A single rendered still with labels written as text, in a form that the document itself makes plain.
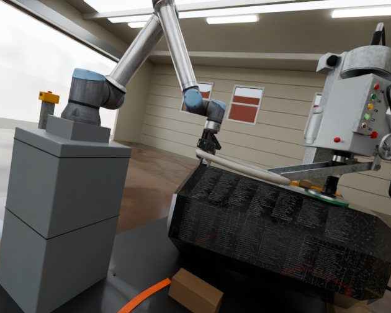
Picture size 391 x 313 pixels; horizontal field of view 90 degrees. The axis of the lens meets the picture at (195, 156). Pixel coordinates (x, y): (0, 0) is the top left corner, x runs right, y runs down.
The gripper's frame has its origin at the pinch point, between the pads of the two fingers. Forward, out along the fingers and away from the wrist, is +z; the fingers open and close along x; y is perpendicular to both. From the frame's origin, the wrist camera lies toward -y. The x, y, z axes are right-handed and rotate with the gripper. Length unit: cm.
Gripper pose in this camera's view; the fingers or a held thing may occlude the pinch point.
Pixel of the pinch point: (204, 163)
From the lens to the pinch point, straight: 116.4
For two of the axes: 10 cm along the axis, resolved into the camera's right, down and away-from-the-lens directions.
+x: 7.0, 2.5, -6.7
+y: -6.6, -1.2, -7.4
